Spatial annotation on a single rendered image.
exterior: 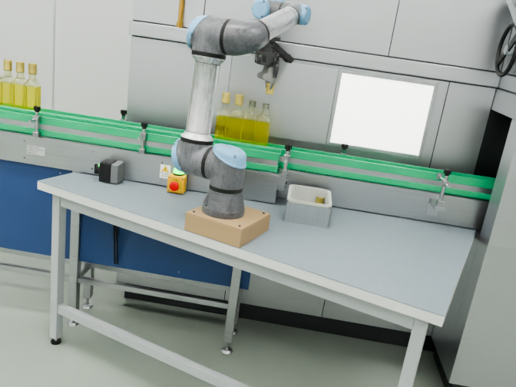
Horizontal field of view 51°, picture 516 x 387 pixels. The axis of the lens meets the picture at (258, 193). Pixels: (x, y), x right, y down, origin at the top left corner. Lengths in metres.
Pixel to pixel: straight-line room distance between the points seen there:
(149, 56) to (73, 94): 3.46
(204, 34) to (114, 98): 4.03
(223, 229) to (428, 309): 0.69
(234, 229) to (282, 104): 0.84
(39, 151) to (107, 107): 3.41
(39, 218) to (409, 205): 1.63
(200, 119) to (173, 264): 0.83
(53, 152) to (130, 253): 0.55
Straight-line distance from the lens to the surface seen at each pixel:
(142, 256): 2.48
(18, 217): 2.65
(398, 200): 2.36
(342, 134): 2.46
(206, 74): 1.84
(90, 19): 5.84
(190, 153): 1.85
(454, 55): 2.52
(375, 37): 2.46
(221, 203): 1.82
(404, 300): 1.65
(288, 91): 2.43
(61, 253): 2.41
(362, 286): 1.67
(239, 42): 1.79
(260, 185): 2.23
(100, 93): 5.86
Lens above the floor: 1.45
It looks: 17 degrees down
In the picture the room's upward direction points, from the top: 8 degrees clockwise
